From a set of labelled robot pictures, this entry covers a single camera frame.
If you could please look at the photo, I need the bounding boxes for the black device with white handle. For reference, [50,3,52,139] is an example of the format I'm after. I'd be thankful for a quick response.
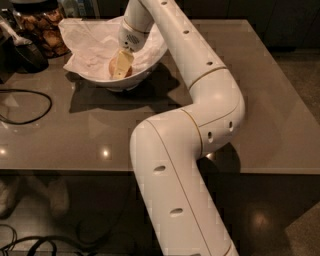
[0,17,49,73]

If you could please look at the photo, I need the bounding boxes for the white bowl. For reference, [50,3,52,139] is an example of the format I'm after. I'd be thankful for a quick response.
[77,14,169,93]

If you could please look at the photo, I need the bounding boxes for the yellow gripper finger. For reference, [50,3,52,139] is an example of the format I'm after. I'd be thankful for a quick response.
[111,50,134,79]

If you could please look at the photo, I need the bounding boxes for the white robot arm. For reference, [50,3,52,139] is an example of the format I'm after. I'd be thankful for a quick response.
[119,0,245,256]

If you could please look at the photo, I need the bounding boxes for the glass jar of snacks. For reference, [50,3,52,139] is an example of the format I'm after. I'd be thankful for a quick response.
[9,0,69,58]

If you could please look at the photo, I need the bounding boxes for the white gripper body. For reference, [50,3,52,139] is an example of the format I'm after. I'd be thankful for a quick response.
[118,20,149,52]

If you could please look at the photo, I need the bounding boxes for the white crumpled paper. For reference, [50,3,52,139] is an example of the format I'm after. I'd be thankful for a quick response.
[59,16,167,83]

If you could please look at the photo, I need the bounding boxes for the red yellow apple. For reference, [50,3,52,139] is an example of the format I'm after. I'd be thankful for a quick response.
[109,57,132,79]

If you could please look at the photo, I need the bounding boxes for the black cable on table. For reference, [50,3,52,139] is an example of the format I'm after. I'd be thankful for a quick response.
[0,88,53,126]

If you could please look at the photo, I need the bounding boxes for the black cables on floor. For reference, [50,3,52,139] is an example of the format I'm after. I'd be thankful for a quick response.
[0,223,101,256]

